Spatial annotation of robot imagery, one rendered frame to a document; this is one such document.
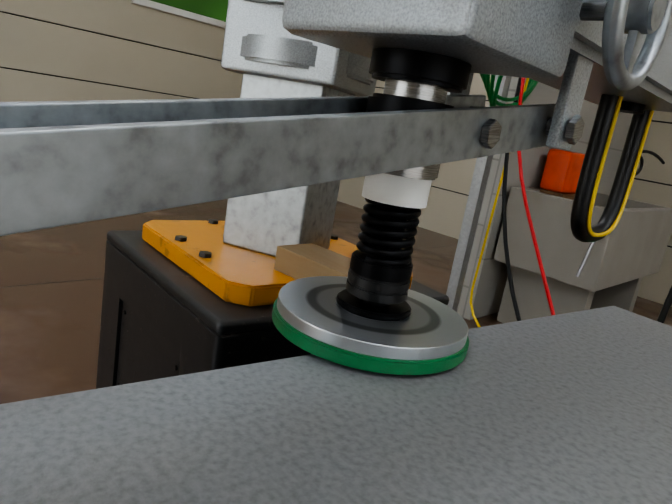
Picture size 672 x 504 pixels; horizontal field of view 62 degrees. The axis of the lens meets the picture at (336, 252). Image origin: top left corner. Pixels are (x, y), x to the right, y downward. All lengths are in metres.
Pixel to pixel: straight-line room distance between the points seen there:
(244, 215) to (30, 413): 0.86
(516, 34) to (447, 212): 5.87
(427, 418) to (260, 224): 0.81
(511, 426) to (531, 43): 0.33
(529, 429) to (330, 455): 0.19
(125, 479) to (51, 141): 0.20
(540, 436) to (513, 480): 0.08
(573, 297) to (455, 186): 3.06
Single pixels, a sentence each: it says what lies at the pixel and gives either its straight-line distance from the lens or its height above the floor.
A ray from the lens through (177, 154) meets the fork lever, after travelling 0.34.
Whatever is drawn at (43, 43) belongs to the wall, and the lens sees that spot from 6.57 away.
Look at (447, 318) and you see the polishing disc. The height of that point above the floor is 0.90.
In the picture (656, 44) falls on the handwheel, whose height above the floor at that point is 1.22.
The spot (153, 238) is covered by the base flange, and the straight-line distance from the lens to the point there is 1.33.
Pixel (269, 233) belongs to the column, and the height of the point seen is 0.83.
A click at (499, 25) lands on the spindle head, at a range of 0.50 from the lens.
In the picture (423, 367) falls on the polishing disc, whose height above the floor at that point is 0.88.
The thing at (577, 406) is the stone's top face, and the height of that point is 0.87.
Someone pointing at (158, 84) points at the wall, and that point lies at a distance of 7.07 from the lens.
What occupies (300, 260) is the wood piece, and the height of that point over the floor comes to 0.82.
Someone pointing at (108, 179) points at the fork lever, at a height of 1.05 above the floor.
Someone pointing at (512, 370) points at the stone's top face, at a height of 0.87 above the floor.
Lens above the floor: 1.10
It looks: 14 degrees down
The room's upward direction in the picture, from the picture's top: 10 degrees clockwise
